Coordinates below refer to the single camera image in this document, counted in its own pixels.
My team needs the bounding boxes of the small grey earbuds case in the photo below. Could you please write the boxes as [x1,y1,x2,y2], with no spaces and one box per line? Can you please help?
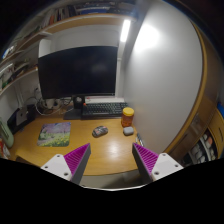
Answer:
[123,127,134,136]

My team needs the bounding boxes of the grey computer mouse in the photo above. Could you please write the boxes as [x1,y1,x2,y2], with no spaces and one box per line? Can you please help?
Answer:
[92,126,108,138]

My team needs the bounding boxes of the orange jar with yellow lid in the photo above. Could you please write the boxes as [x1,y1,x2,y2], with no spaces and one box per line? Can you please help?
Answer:
[121,107,134,127]

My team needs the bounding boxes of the wooden side cabinet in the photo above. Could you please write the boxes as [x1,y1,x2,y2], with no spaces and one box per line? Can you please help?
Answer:
[165,23,222,161]

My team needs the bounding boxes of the white LED light bar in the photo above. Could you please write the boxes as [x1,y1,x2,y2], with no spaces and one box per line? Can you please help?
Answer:
[120,19,131,42]

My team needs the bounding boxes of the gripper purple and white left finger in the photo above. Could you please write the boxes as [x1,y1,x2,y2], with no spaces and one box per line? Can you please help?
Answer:
[42,143,91,185]

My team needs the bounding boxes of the silver mini desktop computer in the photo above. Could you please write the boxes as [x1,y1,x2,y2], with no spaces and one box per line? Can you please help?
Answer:
[7,104,36,134]

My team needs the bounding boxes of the pale green bottle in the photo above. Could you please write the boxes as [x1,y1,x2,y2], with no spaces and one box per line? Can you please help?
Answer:
[0,117,14,148]

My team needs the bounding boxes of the black computer monitor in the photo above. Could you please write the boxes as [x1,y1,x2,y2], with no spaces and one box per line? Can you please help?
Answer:
[38,46,118,120]

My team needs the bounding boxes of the wooden wall shelf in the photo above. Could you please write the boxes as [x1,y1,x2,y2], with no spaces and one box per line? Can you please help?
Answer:
[0,14,136,98]

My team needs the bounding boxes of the black mechanical keyboard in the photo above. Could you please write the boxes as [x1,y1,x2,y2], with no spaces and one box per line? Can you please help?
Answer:
[82,102,128,117]

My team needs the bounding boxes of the landscape print mouse pad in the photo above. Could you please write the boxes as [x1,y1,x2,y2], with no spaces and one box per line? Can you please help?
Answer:
[37,122,71,147]

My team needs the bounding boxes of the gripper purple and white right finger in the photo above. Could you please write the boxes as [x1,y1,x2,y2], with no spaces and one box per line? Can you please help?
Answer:
[132,143,182,184]

